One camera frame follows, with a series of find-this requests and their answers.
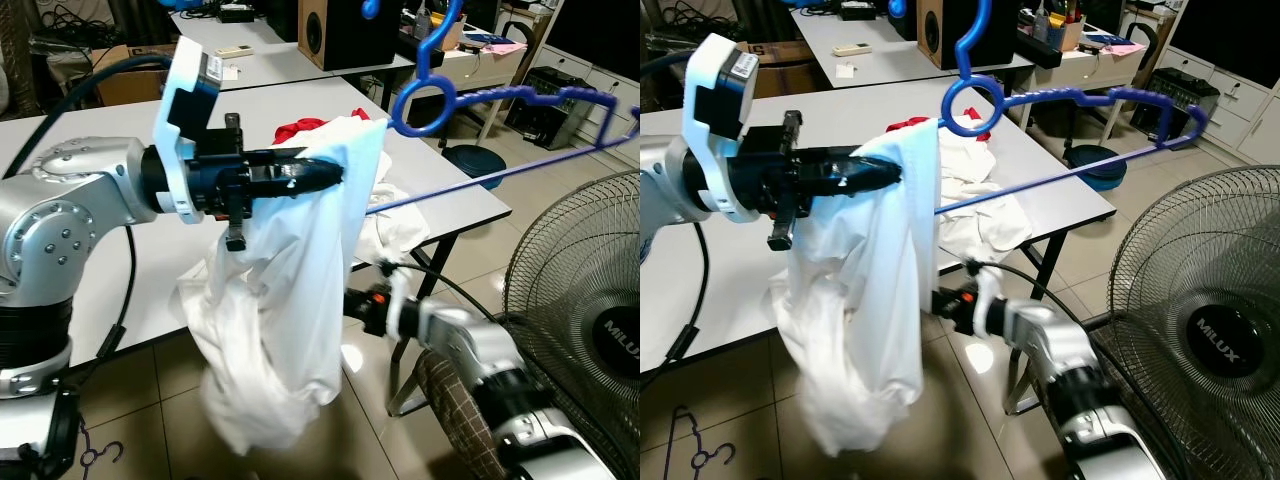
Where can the white shirt with dark print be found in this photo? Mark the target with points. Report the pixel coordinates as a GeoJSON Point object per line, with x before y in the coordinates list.
{"type": "Point", "coordinates": [290, 300]}
{"type": "Point", "coordinates": [870, 300]}

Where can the red shirt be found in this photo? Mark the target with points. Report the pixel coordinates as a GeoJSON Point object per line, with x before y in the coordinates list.
{"type": "Point", "coordinates": [300, 130]}
{"type": "Point", "coordinates": [905, 125]}

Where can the brown cardboard box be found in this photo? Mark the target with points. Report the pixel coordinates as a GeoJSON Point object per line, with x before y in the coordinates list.
{"type": "Point", "coordinates": [790, 55]}
{"type": "Point", "coordinates": [130, 90]}

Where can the black MILUX floor fan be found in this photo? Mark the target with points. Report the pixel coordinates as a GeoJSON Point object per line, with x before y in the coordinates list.
{"type": "Point", "coordinates": [1225, 345]}
{"type": "Point", "coordinates": [615, 335]}

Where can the blue round stool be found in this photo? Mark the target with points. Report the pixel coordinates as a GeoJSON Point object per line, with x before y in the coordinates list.
{"type": "Point", "coordinates": [470, 158]}
{"type": "Point", "coordinates": [1095, 155]}

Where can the tan pen holder with pens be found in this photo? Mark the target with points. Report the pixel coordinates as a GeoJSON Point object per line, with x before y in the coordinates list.
{"type": "Point", "coordinates": [450, 35]}
{"type": "Point", "coordinates": [1068, 35]}

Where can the black wooden loudspeaker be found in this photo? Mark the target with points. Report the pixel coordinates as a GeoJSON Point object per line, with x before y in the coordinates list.
{"type": "Point", "coordinates": [340, 40]}
{"type": "Point", "coordinates": [950, 35]}

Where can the white cabinet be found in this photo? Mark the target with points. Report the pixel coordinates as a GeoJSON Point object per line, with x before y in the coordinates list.
{"type": "Point", "coordinates": [1250, 110]}
{"type": "Point", "coordinates": [590, 80]}

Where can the small white desk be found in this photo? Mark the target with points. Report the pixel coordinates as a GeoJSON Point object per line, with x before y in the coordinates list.
{"type": "Point", "coordinates": [500, 65]}
{"type": "Point", "coordinates": [1100, 65]}

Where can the pink cloth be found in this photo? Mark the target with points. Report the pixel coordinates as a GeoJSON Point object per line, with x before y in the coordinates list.
{"type": "Point", "coordinates": [508, 45]}
{"type": "Point", "coordinates": [1128, 47]}

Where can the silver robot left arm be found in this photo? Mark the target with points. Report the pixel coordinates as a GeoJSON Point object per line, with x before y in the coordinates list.
{"type": "Point", "coordinates": [60, 200]}
{"type": "Point", "coordinates": [665, 185]}

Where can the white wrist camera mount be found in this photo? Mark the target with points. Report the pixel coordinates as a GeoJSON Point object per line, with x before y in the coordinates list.
{"type": "Point", "coordinates": [180, 110]}
{"type": "Point", "coordinates": [990, 315]}
{"type": "Point", "coordinates": [402, 315]}
{"type": "Point", "coordinates": [715, 100]}

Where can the small white card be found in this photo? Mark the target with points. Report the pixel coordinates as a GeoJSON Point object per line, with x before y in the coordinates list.
{"type": "Point", "coordinates": [848, 70]}
{"type": "Point", "coordinates": [232, 72]}

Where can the blue plastic clothes hanger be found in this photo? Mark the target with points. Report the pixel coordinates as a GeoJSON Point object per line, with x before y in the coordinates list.
{"type": "Point", "coordinates": [490, 92]}
{"type": "Point", "coordinates": [1040, 97]}

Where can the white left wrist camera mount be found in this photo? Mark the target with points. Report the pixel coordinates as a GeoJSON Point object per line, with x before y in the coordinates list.
{"type": "Point", "coordinates": [180, 110]}
{"type": "Point", "coordinates": [715, 100]}

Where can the small black device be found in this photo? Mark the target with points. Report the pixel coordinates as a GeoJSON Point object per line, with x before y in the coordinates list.
{"type": "Point", "coordinates": [858, 11]}
{"type": "Point", "coordinates": [236, 13]}

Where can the black television screen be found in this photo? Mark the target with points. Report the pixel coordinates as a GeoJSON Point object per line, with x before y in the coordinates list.
{"type": "Point", "coordinates": [600, 30]}
{"type": "Point", "coordinates": [1230, 25]}

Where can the black metal table leg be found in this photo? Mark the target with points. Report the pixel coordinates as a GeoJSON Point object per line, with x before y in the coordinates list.
{"type": "Point", "coordinates": [1050, 268]}
{"type": "Point", "coordinates": [447, 255]}

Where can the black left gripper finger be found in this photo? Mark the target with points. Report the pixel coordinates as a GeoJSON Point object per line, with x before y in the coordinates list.
{"type": "Point", "coordinates": [300, 183]}
{"type": "Point", "coordinates": [860, 162]}
{"type": "Point", "coordinates": [860, 184]}
{"type": "Point", "coordinates": [300, 162]}

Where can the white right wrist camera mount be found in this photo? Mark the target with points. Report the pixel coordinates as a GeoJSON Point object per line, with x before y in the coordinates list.
{"type": "Point", "coordinates": [402, 315]}
{"type": "Point", "coordinates": [990, 315]}

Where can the white remote control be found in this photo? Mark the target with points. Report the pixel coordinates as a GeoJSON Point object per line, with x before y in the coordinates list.
{"type": "Point", "coordinates": [850, 47]}
{"type": "Point", "coordinates": [236, 50]}

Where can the black audio mixer box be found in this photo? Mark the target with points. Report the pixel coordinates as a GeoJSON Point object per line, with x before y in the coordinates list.
{"type": "Point", "coordinates": [545, 120]}
{"type": "Point", "coordinates": [1165, 120]}

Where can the black soundbar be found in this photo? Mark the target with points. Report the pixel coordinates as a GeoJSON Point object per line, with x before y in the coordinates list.
{"type": "Point", "coordinates": [405, 50]}
{"type": "Point", "coordinates": [1040, 52]}

